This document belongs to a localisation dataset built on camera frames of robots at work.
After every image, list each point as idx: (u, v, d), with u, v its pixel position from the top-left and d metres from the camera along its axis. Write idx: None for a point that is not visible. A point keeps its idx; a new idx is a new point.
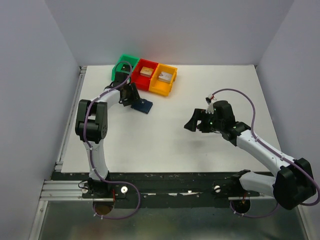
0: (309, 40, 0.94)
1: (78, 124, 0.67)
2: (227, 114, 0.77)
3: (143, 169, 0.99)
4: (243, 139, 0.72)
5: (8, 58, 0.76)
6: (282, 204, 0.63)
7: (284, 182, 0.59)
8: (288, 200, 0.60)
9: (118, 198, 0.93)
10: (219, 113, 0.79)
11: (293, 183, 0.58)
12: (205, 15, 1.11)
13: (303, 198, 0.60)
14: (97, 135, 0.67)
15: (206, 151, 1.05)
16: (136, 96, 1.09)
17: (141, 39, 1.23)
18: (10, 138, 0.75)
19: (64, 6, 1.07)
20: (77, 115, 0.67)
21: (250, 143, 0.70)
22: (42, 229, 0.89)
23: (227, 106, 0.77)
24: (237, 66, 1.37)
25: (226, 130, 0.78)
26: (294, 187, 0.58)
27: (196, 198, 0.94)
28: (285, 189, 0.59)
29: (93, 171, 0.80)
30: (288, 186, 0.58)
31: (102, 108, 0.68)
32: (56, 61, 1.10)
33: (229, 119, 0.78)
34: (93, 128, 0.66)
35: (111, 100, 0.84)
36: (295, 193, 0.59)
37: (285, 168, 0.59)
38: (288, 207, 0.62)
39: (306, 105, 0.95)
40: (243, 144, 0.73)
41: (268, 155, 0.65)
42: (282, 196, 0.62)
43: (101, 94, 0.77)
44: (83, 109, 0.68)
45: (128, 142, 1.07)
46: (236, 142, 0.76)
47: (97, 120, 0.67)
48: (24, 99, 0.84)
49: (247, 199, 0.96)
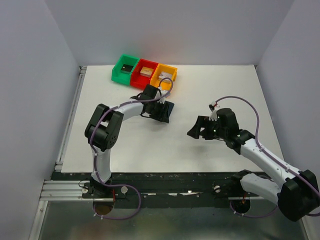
0: (309, 39, 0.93)
1: (89, 127, 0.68)
2: (230, 121, 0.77)
3: (143, 169, 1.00)
4: (247, 148, 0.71)
5: (8, 58, 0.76)
6: (288, 215, 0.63)
7: (289, 194, 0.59)
8: (293, 210, 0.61)
9: (118, 197, 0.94)
10: (222, 121, 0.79)
11: (298, 196, 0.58)
12: (205, 14, 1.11)
13: (307, 209, 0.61)
14: (103, 144, 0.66)
15: (206, 151, 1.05)
16: (161, 116, 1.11)
17: (141, 39, 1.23)
18: (10, 137, 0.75)
19: (64, 6, 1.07)
20: (91, 119, 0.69)
21: (253, 152, 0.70)
22: (42, 229, 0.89)
23: (230, 114, 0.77)
24: (237, 66, 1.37)
25: (230, 138, 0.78)
26: (299, 199, 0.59)
27: (196, 198, 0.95)
28: (290, 201, 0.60)
29: (95, 173, 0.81)
30: (294, 198, 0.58)
31: (117, 118, 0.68)
32: (55, 61, 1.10)
33: (233, 127, 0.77)
34: (102, 135, 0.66)
35: (132, 111, 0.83)
36: (300, 206, 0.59)
37: (291, 181, 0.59)
38: (292, 217, 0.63)
39: (306, 104, 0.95)
40: (247, 153, 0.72)
41: (273, 166, 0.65)
42: (286, 207, 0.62)
43: (122, 103, 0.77)
44: (98, 114, 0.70)
45: (128, 143, 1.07)
46: (240, 150, 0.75)
47: (108, 128, 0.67)
48: (23, 98, 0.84)
49: (247, 199, 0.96)
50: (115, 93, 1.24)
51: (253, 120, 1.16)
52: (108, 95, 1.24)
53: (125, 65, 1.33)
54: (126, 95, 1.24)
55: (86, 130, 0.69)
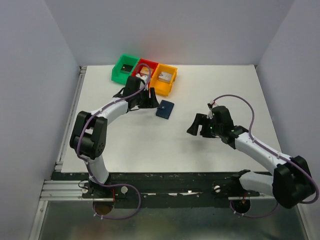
0: (309, 39, 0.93)
1: (73, 137, 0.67)
2: (224, 117, 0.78)
3: (143, 169, 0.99)
4: (241, 141, 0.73)
5: (8, 58, 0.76)
6: (284, 204, 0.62)
7: (280, 179, 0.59)
8: (287, 197, 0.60)
9: (118, 197, 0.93)
10: (217, 118, 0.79)
11: (290, 181, 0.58)
12: (205, 15, 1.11)
13: (302, 196, 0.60)
14: (91, 152, 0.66)
15: (207, 151, 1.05)
16: (151, 104, 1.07)
17: (141, 39, 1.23)
18: (10, 137, 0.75)
19: (64, 6, 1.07)
20: (74, 128, 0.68)
21: (247, 144, 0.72)
22: (42, 228, 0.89)
23: (224, 110, 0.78)
24: (237, 66, 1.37)
25: (225, 134, 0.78)
26: (291, 183, 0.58)
27: (196, 198, 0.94)
28: (283, 186, 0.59)
29: (90, 178, 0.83)
30: (285, 182, 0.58)
31: (100, 124, 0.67)
32: (55, 61, 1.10)
33: (227, 123, 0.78)
34: (88, 144, 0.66)
35: (117, 112, 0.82)
36: (293, 192, 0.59)
37: (282, 166, 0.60)
38: (288, 205, 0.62)
39: (306, 105, 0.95)
40: (241, 146, 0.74)
41: (265, 154, 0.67)
42: (281, 194, 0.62)
43: (103, 106, 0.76)
44: (81, 122, 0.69)
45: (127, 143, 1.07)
46: (234, 145, 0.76)
47: (93, 136, 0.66)
48: (23, 98, 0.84)
49: (247, 199, 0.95)
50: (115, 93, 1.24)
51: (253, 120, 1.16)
52: (108, 95, 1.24)
53: (125, 65, 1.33)
54: None
55: (70, 141, 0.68)
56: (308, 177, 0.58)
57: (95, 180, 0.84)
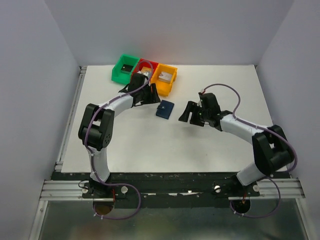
0: (309, 40, 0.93)
1: (82, 128, 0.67)
2: (211, 103, 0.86)
3: (143, 169, 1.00)
4: (225, 121, 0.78)
5: (8, 59, 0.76)
6: (265, 172, 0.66)
7: (258, 145, 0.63)
8: (266, 164, 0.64)
9: (118, 198, 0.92)
10: (205, 104, 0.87)
11: (266, 146, 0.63)
12: (205, 15, 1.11)
13: (281, 162, 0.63)
14: (99, 143, 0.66)
15: (206, 151, 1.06)
16: (154, 99, 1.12)
17: (141, 39, 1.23)
18: (10, 137, 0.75)
19: (64, 6, 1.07)
20: (82, 120, 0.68)
21: (230, 122, 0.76)
22: (42, 229, 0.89)
23: (211, 96, 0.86)
24: (237, 66, 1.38)
25: (212, 118, 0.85)
26: (268, 149, 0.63)
27: (196, 198, 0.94)
28: (261, 153, 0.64)
29: (93, 173, 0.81)
30: (262, 148, 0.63)
31: (108, 116, 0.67)
32: (56, 61, 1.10)
33: (214, 107, 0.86)
34: (96, 135, 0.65)
35: (123, 106, 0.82)
36: (271, 157, 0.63)
37: (259, 134, 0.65)
38: (268, 173, 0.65)
39: (306, 105, 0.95)
40: (227, 126, 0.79)
41: (245, 127, 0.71)
42: (260, 162, 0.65)
43: (111, 99, 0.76)
44: (89, 114, 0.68)
45: (128, 143, 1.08)
46: (221, 127, 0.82)
47: (101, 127, 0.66)
48: (24, 99, 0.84)
49: (247, 199, 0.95)
50: (115, 93, 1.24)
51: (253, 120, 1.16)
52: (108, 95, 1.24)
53: (125, 65, 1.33)
54: None
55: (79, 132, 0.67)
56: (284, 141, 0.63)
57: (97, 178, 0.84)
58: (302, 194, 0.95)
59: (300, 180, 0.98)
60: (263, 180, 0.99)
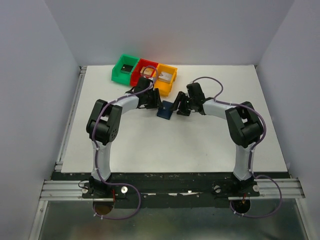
0: (309, 40, 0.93)
1: (90, 122, 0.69)
2: (196, 90, 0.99)
3: (144, 169, 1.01)
4: (206, 104, 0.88)
5: (8, 58, 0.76)
6: (238, 143, 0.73)
7: (229, 117, 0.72)
8: (237, 133, 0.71)
9: (118, 197, 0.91)
10: (191, 92, 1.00)
11: (237, 116, 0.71)
12: (205, 15, 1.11)
13: (251, 132, 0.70)
14: (105, 137, 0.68)
15: (207, 151, 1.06)
16: (157, 102, 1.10)
17: (141, 39, 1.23)
18: (10, 137, 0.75)
19: (63, 6, 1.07)
20: (91, 114, 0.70)
21: (211, 104, 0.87)
22: (42, 229, 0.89)
23: (196, 85, 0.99)
24: (237, 66, 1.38)
25: (196, 104, 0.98)
26: (238, 119, 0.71)
27: (196, 198, 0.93)
28: (232, 123, 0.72)
29: (95, 171, 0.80)
30: (233, 119, 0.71)
31: (116, 112, 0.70)
32: (56, 61, 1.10)
33: (198, 95, 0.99)
34: (103, 129, 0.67)
35: (129, 106, 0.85)
36: (242, 126, 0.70)
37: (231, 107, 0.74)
38: (241, 143, 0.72)
39: (306, 105, 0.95)
40: (209, 109, 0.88)
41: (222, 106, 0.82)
42: (233, 134, 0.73)
43: (119, 97, 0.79)
44: (98, 109, 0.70)
45: (130, 143, 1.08)
46: (204, 113, 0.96)
47: (109, 121, 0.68)
48: (24, 99, 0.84)
49: (247, 199, 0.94)
50: (115, 93, 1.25)
51: None
52: (108, 96, 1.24)
53: (125, 65, 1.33)
54: None
55: (87, 125, 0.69)
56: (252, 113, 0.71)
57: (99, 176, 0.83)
58: (302, 194, 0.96)
59: (300, 180, 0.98)
60: (262, 180, 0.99)
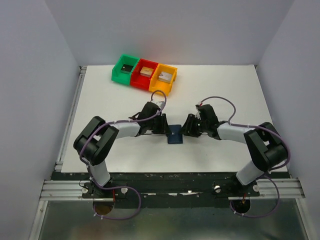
0: (309, 40, 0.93)
1: (80, 137, 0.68)
2: (209, 113, 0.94)
3: (144, 169, 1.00)
4: (221, 127, 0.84)
5: (8, 58, 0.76)
6: (261, 168, 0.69)
7: (250, 140, 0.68)
8: (261, 159, 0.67)
9: (118, 198, 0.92)
10: (203, 115, 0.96)
11: (259, 140, 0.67)
12: (205, 15, 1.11)
13: (276, 156, 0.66)
14: (92, 158, 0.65)
15: (207, 151, 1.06)
16: (164, 128, 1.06)
17: (141, 39, 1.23)
18: (10, 137, 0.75)
19: (63, 6, 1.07)
20: (83, 129, 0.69)
21: (226, 128, 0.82)
22: (42, 228, 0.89)
23: (208, 108, 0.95)
24: (237, 66, 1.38)
25: (210, 128, 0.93)
26: (261, 143, 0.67)
27: (196, 198, 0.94)
28: (254, 148, 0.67)
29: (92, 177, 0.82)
30: (256, 143, 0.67)
31: (110, 133, 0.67)
32: (56, 61, 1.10)
33: (212, 118, 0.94)
34: (91, 149, 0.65)
35: (128, 130, 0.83)
36: (266, 151, 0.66)
37: (250, 130, 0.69)
38: (265, 169, 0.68)
39: (306, 105, 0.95)
40: (224, 133, 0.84)
41: (238, 129, 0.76)
42: (256, 159, 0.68)
43: (119, 120, 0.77)
44: (92, 126, 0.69)
45: (129, 145, 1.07)
46: (218, 138, 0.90)
47: (99, 143, 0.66)
48: (24, 98, 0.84)
49: (247, 199, 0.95)
50: (115, 93, 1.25)
51: (255, 120, 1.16)
52: (108, 96, 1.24)
53: (125, 65, 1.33)
54: (127, 95, 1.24)
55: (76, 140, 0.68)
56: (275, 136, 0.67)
57: (94, 182, 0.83)
58: (302, 194, 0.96)
59: (300, 180, 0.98)
60: (262, 179, 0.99)
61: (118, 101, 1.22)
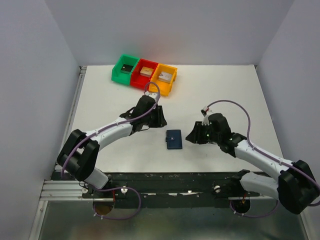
0: (309, 40, 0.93)
1: (62, 155, 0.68)
2: (222, 127, 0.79)
3: (144, 169, 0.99)
4: (241, 149, 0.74)
5: (8, 58, 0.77)
6: (289, 209, 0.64)
7: (285, 185, 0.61)
8: (293, 203, 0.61)
9: (118, 198, 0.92)
10: (215, 127, 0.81)
11: (295, 186, 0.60)
12: (205, 15, 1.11)
13: (308, 200, 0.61)
14: (76, 175, 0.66)
15: (206, 151, 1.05)
16: (160, 122, 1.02)
17: (141, 39, 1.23)
18: (10, 137, 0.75)
19: (63, 6, 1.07)
20: (64, 146, 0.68)
21: (247, 152, 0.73)
22: (42, 228, 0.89)
23: (222, 120, 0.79)
24: (237, 66, 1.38)
25: (224, 143, 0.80)
26: (297, 189, 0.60)
27: (196, 198, 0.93)
28: (290, 193, 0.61)
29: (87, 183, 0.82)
30: (291, 189, 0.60)
31: (90, 150, 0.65)
32: (55, 61, 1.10)
33: (225, 131, 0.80)
34: (73, 166, 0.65)
35: (116, 135, 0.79)
36: (300, 197, 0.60)
37: (286, 173, 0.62)
38: (295, 211, 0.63)
39: (306, 105, 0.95)
40: (242, 154, 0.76)
41: (267, 161, 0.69)
42: (286, 201, 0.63)
43: (101, 129, 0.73)
44: (72, 142, 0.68)
45: (129, 144, 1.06)
46: (234, 153, 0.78)
47: (79, 160, 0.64)
48: (24, 98, 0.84)
49: (247, 199, 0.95)
50: (115, 93, 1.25)
51: (255, 120, 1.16)
52: (109, 96, 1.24)
53: (125, 65, 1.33)
54: (127, 95, 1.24)
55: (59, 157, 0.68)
56: (312, 182, 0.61)
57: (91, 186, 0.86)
58: None
59: None
60: None
61: (118, 100, 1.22)
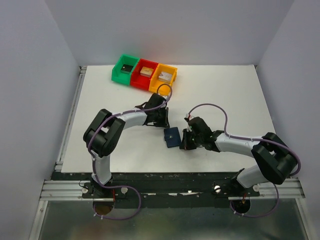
0: (309, 40, 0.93)
1: (89, 130, 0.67)
2: (201, 127, 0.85)
3: (144, 168, 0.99)
4: (220, 140, 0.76)
5: (8, 59, 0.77)
6: (274, 181, 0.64)
7: (259, 156, 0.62)
8: (273, 173, 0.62)
9: (118, 198, 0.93)
10: (195, 129, 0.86)
11: (269, 155, 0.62)
12: (204, 15, 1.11)
13: (287, 167, 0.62)
14: (101, 150, 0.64)
15: (206, 151, 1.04)
16: (167, 122, 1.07)
17: (141, 39, 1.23)
18: (10, 137, 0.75)
19: (63, 6, 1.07)
20: (91, 122, 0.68)
21: (225, 141, 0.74)
22: (42, 229, 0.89)
23: (199, 121, 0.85)
24: (237, 66, 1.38)
25: (206, 141, 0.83)
26: (271, 157, 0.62)
27: (196, 198, 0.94)
28: (265, 163, 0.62)
29: (94, 175, 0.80)
30: (266, 159, 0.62)
31: (117, 125, 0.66)
32: (55, 61, 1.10)
33: (205, 131, 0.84)
34: (100, 141, 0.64)
35: (134, 121, 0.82)
36: (277, 165, 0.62)
37: (258, 145, 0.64)
38: (279, 182, 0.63)
39: (306, 105, 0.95)
40: (224, 145, 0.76)
41: (241, 142, 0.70)
42: (268, 174, 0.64)
43: (125, 111, 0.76)
44: (100, 119, 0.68)
45: (130, 143, 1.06)
46: (218, 148, 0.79)
47: (108, 135, 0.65)
48: (24, 98, 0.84)
49: (247, 199, 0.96)
50: (115, 93, 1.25)
51: (255, 120, 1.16)
52: (108, 95, 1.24)
53: (125, 65, 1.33)
54: (127, 95, 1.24)
55: (85, 133, 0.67)
56: (283, 148, 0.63)
57: (96, 180, 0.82)
58: (302, 194, 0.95)
59: (300, 180, 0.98)
60: None
61: (118, 100, 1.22)
